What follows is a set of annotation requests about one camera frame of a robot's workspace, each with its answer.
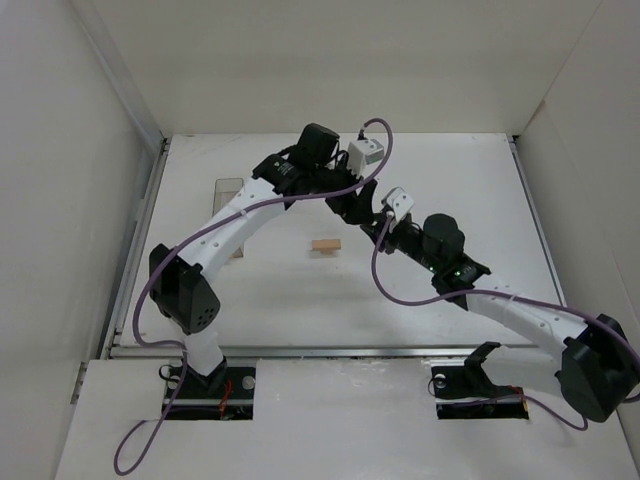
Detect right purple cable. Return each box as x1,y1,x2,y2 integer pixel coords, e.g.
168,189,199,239
371,211,640,432

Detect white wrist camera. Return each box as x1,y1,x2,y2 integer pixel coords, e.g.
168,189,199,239
347,138,385,176
381,187,414,222

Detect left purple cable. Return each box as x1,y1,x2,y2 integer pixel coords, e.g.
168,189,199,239
114,117,394,475

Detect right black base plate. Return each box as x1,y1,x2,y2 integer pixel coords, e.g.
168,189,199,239
430,365,529,420

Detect long rectangular wood block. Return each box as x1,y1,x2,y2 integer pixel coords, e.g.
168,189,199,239
311,239,342,253

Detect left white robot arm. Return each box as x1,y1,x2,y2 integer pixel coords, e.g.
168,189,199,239
149,123,385,396

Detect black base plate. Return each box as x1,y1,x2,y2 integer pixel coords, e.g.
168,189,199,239
430,365,529,420
158,365,256,421

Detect aluminium front rail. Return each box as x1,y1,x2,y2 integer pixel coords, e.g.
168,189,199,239
102,344,584,360

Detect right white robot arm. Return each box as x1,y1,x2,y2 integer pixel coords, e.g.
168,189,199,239
361,212,639,423

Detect clear plastic box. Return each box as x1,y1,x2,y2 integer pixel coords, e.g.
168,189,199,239
213,177,247,259

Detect purple cable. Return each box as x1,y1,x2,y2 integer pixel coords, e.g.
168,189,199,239
371,211,640,432
114,117,394,475

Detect white front cover board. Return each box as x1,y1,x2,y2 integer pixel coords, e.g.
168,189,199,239
57,359,637,479

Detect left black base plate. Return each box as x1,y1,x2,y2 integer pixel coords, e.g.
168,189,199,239
158,365,256,421

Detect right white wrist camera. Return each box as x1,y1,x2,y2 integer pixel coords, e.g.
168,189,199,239
381,187,414,222

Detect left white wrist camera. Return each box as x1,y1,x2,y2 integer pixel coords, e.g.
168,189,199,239
347,138,385,176

